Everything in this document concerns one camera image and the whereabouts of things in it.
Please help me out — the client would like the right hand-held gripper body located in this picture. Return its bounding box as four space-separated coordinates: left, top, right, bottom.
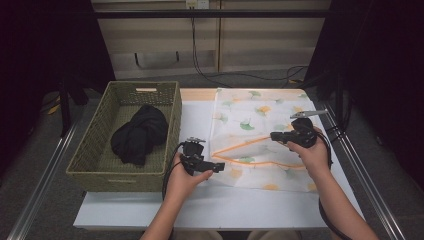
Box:
289 109 329 149

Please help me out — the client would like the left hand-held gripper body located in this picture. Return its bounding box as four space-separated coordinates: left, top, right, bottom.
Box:
179 137 206 177

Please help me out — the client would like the white leaf-print mesh laundry bag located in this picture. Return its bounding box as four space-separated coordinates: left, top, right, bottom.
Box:
209 87 322 194

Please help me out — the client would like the black cloth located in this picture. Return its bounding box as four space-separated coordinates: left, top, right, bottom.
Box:
110 104 170 167

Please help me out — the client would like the green woven basket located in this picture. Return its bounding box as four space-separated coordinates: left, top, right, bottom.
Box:
65 80 183 193

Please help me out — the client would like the person's right hand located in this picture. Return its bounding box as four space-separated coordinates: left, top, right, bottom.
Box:
286 128 332 181

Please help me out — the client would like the person's left hand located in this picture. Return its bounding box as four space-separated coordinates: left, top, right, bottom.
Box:
165 153 214 203

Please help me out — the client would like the white board sheet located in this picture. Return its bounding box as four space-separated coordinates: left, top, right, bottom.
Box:
73 99 365 232

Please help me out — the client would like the black metal stand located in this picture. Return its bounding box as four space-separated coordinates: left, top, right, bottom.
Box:
57 74 90 138
314 69 353 134

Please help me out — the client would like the person's right leg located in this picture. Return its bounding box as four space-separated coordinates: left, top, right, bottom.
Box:
248 230 303 240

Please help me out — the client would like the dark curtain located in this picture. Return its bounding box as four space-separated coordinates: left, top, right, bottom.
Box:
0 0 116 178
303 0 424 189

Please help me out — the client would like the yellow floor tape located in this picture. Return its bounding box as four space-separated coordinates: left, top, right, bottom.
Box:
46 96 62 116

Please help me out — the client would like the right hand-held gripper cable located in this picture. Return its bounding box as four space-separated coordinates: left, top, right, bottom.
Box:
313 129 354 240

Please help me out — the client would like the black wall cable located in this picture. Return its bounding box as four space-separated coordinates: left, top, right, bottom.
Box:
190 7 309 88

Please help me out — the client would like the white wall outlet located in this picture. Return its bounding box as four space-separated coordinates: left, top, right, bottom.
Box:
185 0 210 10

